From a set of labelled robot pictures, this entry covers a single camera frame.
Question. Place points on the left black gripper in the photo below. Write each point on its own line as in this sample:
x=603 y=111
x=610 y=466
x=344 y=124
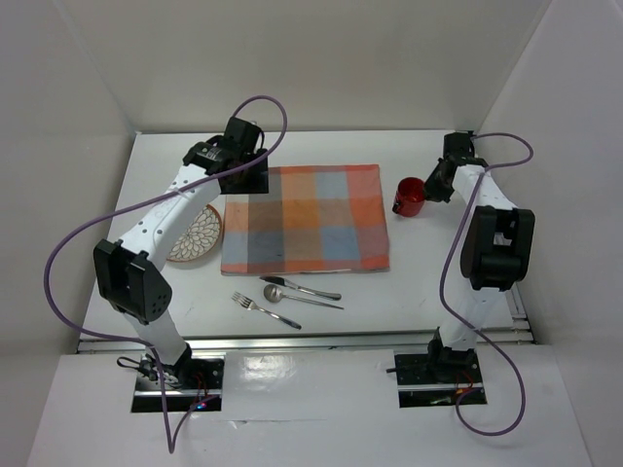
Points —
x=257 y=184

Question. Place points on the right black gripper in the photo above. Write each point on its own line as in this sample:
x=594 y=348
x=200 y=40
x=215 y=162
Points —
x=432 y=191

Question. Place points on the red mug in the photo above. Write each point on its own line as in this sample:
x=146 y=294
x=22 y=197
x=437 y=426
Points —
x=409 y=197

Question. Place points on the orange checked cloth placemat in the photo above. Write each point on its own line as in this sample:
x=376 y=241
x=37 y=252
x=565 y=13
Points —
x=313 y=219

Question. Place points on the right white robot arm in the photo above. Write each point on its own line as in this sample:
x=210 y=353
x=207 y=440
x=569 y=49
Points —
x=457 y=334

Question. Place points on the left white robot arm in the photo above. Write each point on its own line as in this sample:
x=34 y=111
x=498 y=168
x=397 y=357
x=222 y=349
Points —
x=129 y=270

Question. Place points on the floral patterned ceramic plate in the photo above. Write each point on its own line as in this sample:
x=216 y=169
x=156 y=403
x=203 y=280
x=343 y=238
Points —
x=200 y=239

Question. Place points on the silver table knife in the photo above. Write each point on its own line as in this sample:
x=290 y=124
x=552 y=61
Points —
x=281 y=281

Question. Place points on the silver spoon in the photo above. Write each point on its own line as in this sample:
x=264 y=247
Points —
x=274 y=294

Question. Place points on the silver fork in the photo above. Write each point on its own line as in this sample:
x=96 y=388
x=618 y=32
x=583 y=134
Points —
x=248 y=304

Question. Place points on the aluminium frame rail right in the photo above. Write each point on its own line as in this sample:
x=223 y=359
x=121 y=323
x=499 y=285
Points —
x=516 y=301

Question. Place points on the aluminium frame rail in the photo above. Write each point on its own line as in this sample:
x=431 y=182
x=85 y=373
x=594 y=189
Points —
x=301 y=342
x=516 y=301

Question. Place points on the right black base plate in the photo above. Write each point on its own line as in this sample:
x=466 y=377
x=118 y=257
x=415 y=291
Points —
x=414 y=370

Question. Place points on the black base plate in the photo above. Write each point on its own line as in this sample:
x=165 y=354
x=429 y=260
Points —
x=414 y=370
x=194 y=373

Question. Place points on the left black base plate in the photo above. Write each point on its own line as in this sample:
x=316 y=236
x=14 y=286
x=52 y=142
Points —
x=194 y=373

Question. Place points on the aluminium frame rail front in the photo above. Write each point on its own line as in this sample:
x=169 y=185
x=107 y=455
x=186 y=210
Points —
x=301 y=342

